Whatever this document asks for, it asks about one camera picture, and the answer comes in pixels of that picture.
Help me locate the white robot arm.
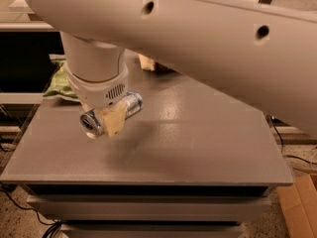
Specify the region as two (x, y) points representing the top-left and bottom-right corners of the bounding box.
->
(26, 0), (317, 135)

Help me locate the grey table cabinet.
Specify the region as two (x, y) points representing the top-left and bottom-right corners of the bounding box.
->
(1, 54), (293, 238)

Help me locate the Red Bull can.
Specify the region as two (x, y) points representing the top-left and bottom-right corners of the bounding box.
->
(79, 91), (143, 139)

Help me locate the yellow brown snack bag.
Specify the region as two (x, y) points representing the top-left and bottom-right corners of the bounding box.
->
(138, 54), (169, 71)

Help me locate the black cable right side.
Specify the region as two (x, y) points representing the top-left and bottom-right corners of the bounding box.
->
(268, 114), (317, 167)

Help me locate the cardboard box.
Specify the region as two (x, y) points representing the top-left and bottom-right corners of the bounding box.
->
(277, 175), (317, 238)

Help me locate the black cable left floor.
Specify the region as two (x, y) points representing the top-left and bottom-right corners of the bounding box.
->
(0, 181), (63, 238)

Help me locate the green chip bag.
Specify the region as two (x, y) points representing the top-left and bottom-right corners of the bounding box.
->
(43, 54), (79, 102)

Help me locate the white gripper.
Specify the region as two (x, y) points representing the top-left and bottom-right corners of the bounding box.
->
(65, 63), (129, 138)

